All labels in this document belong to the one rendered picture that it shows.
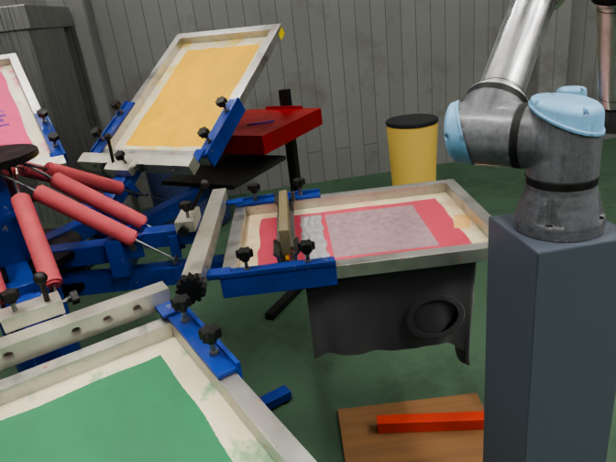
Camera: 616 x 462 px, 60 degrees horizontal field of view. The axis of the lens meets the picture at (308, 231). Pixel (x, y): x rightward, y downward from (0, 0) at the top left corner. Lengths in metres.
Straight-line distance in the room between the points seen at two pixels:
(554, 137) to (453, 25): 4.55
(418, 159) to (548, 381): 3.46
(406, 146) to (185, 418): 3.61
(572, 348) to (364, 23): 4.39
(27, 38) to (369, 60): 2.85
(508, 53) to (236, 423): 0.84
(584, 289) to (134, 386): 0.86
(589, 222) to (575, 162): 0.11
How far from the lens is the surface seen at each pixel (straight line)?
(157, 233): 1.67
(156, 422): 1.07
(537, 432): 1.20
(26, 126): 2.70
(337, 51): 5.17
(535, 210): 1.01
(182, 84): 2.54
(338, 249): 1.57
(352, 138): 5.31
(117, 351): 1.26
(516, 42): 1.14
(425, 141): 4.43
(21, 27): 3.96
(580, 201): 1.01
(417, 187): 1.94
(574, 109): 0.97
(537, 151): 0.98
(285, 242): 1.48
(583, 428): 1.25
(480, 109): 1.03
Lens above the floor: 1.62
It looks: 23 degrees down
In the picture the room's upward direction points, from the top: 7 degrees counter-clockwise
